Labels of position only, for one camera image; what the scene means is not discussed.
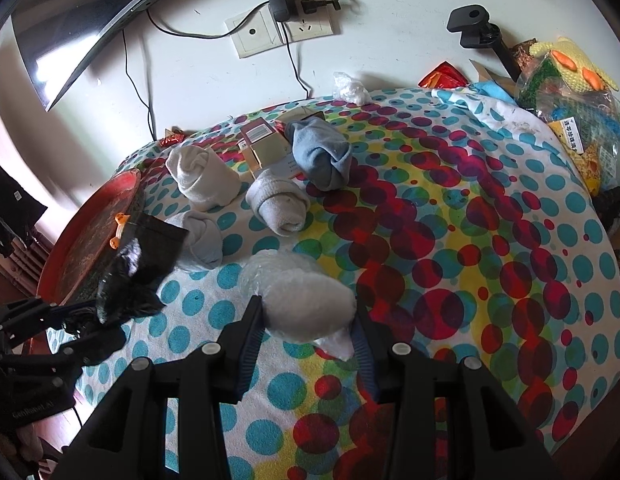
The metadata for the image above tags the black plastic bag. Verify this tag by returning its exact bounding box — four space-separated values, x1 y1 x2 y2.
96 214 188 324

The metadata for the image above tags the white wall socket plate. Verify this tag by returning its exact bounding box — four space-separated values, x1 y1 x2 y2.
231 6 335 58

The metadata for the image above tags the yellow knitted duck toy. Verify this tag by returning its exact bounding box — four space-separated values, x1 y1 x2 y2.
529 37 619 93

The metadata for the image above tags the black power cable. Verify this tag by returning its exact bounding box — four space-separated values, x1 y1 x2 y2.
120 0 344 142

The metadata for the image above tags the grey white sock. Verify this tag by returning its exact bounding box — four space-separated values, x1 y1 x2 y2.
246 169 310 236

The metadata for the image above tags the pale blue sock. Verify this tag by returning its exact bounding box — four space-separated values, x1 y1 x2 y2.
167 210 223 272

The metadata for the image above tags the crumpled white plastic bag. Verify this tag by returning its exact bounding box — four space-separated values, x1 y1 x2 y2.
333 72 372 106

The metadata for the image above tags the red snack packet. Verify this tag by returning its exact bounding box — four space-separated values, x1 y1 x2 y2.
418 61 470 90

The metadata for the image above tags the small red candy wrapper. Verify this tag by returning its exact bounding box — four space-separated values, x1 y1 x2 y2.
159 128 186 148

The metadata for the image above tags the red round tray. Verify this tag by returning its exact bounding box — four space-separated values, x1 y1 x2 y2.
36 169 140 306

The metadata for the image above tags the blue grey sock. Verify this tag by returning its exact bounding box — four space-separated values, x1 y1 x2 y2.
285 116 352 192

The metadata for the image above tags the clear bag of yarn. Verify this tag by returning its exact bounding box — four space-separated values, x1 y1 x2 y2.
516 58 620 164

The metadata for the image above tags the brown cardboard box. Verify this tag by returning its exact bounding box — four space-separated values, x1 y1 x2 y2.
238 118 300 179

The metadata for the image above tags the black power adapter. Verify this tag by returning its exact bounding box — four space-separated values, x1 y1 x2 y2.
267 0 297 23

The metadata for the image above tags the colourful polka dot bedsheet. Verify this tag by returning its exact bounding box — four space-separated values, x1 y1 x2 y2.
78 88 620 479

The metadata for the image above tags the black clamp stand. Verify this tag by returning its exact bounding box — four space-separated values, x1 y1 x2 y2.
447 4 522 82

